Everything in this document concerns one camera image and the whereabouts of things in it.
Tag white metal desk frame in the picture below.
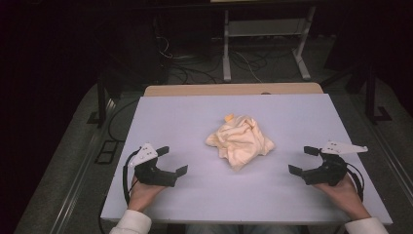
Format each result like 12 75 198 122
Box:
222 5 318 83

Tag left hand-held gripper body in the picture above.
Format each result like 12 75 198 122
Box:
129 142 178 188

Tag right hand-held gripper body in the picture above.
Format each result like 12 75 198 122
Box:
301 140 369 187

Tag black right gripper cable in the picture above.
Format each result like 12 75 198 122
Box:
345 162 365 203

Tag black floor socket frame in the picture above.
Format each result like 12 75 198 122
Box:
94 139 125 166

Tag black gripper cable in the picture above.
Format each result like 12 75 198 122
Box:
122 149 141 207
345 162 365 203

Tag person's left hand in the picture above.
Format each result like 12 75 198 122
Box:
128 175 167 214

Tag cream baby pants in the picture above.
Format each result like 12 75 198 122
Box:
205 113 277 173

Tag person's right hand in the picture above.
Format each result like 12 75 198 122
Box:
313 175 371 222

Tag black floor cable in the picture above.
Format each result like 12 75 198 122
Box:
107 97 140 142

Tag black metal stand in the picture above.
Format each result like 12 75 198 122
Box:
87 73 115 129
363 62 393 125

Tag bundle of black floor cables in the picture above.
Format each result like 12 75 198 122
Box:
155 32 225 85

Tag white floor cable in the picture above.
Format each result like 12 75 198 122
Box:
233 50 263 84

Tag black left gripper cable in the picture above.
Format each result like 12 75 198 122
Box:
122 149 141 207

